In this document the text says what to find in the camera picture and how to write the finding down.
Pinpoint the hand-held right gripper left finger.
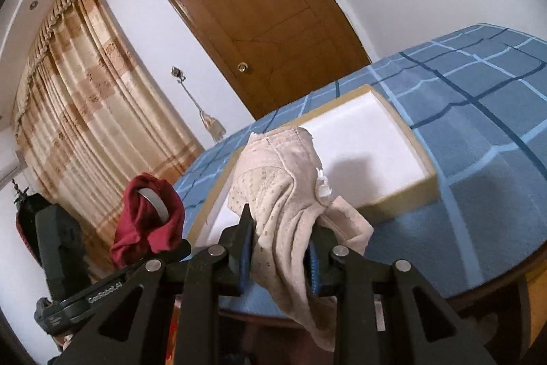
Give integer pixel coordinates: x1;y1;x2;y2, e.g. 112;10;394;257
51;203;256;365

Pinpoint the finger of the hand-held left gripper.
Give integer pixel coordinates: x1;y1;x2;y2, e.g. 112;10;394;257
124;240;191;282

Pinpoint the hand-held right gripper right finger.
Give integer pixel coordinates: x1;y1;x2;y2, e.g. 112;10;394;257
305;225;496;365

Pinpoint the dark red underwear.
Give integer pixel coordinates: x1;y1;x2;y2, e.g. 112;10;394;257
110;172;186;268

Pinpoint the beige dotted underwear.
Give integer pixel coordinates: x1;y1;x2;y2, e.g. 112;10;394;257
226;126;374;353

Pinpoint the cardboard box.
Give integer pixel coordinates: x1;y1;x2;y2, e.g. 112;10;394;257
185;85;439;248

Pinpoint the dark hanging clothing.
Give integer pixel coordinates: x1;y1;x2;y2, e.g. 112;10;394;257
13;177;43;263

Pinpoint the curtain tieback tassel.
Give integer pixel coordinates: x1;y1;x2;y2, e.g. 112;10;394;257
179;80;227;143

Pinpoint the beige patterned curtain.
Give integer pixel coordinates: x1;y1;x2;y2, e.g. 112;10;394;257
12;0;206;263

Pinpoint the blue plaid bed sheet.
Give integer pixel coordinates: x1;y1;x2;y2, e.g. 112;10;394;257
171;23;547;321

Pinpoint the brown wooden door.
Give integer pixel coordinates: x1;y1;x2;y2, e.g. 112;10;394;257
136;0;372;121

